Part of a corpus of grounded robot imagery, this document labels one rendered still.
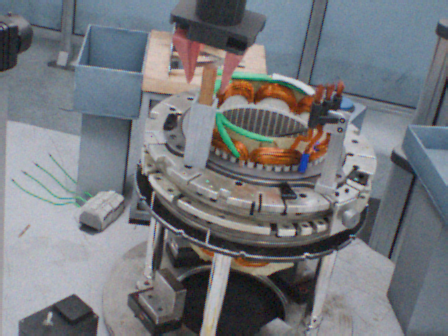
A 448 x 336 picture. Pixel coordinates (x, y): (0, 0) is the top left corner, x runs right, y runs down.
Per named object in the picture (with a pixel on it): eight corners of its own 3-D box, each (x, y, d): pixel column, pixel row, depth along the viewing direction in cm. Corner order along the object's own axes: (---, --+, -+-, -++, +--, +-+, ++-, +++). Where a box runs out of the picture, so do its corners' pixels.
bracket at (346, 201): (320, 228, 115) (328, 194, 112) (339, 220, 117) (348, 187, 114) (330, 236, 114) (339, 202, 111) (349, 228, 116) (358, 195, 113)
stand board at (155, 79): (141, 90, 141) (143, 77, 140) (150, 42, 157) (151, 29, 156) (266, 107, 143) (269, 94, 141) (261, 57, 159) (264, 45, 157)
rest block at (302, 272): (292, 287, 140) (298, 261, 137) (269, 267, 144) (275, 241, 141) (312, 279, 143) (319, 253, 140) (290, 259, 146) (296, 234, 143)
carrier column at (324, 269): (300, 331, 135) (329, 218, 124) (301, 320, 137) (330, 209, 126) (316, 334, 135) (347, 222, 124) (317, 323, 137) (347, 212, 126)
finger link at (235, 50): (231, 110, 107) (245, 41, 101) (175, 92, 108) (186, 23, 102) (247, 84, 112) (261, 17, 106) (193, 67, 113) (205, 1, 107)
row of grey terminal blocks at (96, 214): (96, 237, 150) (98, 217, 148) (73, 227, 152) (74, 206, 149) (127, 211, 158) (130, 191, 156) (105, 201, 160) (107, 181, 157)
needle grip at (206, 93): (199, 113, 110) (206, 69, 107) (196, 106, 112) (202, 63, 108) (211, 113, 111) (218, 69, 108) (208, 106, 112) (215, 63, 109)
